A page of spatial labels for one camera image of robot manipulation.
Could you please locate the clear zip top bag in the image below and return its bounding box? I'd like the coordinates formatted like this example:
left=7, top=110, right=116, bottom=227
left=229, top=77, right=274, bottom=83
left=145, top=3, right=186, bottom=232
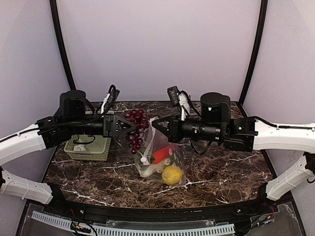
left=134, top=117, right=187, bottom=187

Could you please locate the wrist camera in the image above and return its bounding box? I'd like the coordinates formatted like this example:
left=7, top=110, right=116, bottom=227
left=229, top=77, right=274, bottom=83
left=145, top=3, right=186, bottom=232
left=167, top=86, right=190, bottom=121
left=95, top=85, right=120, bottom=115

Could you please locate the yellow lemon toy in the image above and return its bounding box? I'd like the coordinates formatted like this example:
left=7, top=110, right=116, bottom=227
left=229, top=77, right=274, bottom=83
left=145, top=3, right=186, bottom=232
left=161, top=166, right=183, bottom=185

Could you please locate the green perforated plastic basket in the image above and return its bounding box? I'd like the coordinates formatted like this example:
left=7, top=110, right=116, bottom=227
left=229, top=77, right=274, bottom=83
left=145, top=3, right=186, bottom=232
left=63, top=135, right=111, bottom=161

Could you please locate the white slotted cable duct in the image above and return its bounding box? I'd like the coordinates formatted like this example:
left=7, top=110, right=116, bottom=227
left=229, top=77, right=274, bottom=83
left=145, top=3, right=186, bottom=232
left=31, top=210, right=235, bottom=236

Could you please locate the green leafy vegetable toy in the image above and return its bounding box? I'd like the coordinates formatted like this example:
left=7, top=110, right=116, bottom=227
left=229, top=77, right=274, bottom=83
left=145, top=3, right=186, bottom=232
left=139, top=161, right=164, bottom=178

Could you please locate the black left frame post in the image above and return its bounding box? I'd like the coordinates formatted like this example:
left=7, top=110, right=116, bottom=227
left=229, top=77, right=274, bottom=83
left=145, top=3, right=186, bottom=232
left=49, top=0, right=76, bottom=90

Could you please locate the black right frame post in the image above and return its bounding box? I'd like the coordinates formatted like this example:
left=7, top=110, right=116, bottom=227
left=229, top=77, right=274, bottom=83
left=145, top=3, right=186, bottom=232
left=238, top=0, right=268, bottom=106

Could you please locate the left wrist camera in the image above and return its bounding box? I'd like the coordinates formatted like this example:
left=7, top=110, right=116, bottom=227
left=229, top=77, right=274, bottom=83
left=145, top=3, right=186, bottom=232
left=95, top=85, right=120, bottom=115

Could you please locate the black front table rail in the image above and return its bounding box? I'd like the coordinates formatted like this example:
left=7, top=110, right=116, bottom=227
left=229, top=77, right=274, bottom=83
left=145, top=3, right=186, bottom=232
left=44, top=187, right=294, bottom=224

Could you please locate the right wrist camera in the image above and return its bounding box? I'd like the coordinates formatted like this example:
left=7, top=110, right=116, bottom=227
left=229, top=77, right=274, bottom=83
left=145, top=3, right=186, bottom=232
left=167, top=86, right=190, bottom=121

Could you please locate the dark red grapes bunch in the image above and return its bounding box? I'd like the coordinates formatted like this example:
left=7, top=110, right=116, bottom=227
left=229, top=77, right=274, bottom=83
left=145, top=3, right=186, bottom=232
left=125, top=109, right=149, bottom=154

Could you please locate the black frame post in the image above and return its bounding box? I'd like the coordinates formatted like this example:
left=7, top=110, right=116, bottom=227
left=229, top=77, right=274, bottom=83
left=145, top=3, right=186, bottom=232
left=49, top=0, right=76, bottom=90
left=238, top=0, right=268, bottom=106

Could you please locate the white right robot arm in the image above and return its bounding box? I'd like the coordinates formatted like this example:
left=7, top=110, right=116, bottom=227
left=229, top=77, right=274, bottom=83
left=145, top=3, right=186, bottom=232
left=152, top=92, right=315, bottom=201

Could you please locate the white garlic toy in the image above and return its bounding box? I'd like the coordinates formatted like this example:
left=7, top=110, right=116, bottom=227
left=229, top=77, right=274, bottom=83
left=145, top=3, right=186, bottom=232
left=73, top=145, right=86, bottom=151

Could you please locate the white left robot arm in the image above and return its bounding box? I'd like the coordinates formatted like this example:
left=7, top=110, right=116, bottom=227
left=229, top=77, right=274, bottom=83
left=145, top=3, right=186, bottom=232
left=0, top=86, right=136, bottom=205

